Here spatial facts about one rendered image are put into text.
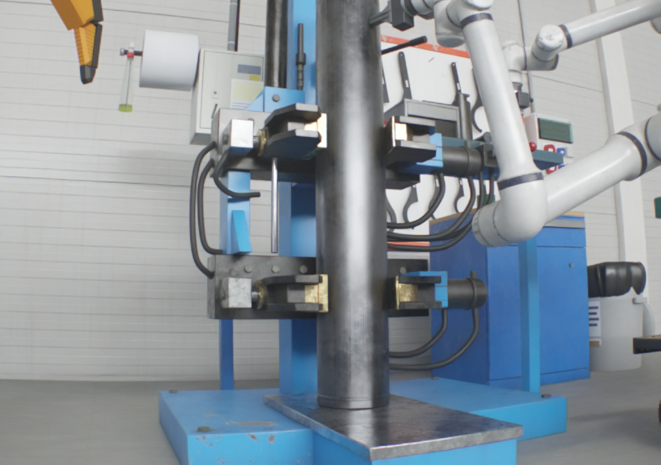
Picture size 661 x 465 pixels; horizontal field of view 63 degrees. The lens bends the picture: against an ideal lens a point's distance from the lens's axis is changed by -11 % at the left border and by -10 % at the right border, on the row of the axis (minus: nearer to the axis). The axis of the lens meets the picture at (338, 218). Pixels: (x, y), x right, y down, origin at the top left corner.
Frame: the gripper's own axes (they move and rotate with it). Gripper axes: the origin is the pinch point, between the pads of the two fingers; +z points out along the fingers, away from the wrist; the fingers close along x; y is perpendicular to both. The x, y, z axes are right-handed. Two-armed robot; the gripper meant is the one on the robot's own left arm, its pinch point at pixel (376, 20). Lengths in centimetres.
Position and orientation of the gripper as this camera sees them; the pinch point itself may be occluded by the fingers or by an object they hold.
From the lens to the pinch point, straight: 193.8
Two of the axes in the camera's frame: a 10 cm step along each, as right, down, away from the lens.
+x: 0.1, 9.9, -1.5
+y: -7.2, -0.9, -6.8
